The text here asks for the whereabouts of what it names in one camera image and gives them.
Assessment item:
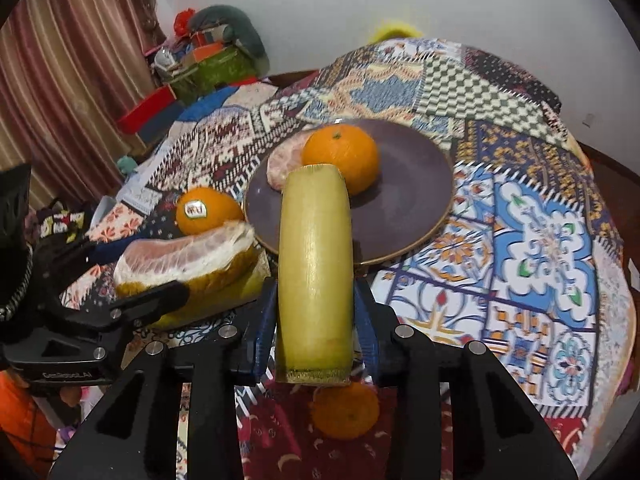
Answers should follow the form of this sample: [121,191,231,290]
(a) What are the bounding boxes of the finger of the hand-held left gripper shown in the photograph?
[30,280,192,361]
[35,240,131,286]

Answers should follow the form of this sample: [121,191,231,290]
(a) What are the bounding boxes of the green box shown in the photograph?
[170,47,261,103]

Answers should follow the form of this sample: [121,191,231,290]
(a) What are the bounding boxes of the orange cloth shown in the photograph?
[0,375,56,478]

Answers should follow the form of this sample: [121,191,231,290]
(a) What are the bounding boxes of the yellow foam tube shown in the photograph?
[367,20,423,43]

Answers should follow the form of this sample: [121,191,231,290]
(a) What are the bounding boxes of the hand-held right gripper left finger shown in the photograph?
[47,277,278,480]

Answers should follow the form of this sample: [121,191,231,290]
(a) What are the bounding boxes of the orange box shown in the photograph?
[192,30,236,61]

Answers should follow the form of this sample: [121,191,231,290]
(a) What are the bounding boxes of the pomelo segment with yellow peel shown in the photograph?
[112,220,273,332]

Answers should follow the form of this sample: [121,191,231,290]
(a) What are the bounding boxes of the red plastic bag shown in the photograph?
[174,7,196,36]

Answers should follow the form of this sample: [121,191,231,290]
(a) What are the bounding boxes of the red box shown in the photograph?
[117,85,183,133]

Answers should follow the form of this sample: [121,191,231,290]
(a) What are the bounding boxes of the small orange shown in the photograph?
[312,382,381,441]

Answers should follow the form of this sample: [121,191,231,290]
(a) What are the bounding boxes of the large corn cob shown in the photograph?
[274,162,355,388]

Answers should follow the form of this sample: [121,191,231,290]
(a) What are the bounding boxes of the orange with sticker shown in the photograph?
[175,186,246,237]

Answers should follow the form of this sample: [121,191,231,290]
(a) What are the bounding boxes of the grey-green plush pillow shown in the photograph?
[187,5,268,61]

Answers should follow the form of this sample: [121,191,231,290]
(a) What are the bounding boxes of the brown plate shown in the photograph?
[243,119,456,267]

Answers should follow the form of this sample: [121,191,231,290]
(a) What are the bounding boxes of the striped brown curtain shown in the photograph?
[0,0,168,201]

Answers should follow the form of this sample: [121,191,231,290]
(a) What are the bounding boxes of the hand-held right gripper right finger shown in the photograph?
[352,280,581,480]

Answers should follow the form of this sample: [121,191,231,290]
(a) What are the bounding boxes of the cartoon print cloth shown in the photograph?
[30,200,101,243]

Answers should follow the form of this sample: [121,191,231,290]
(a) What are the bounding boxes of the colourful patchwork blanket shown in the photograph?
[47,37,638,480]

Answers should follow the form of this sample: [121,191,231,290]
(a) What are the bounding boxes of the wooden bed frame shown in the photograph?
[262,70,323,86]

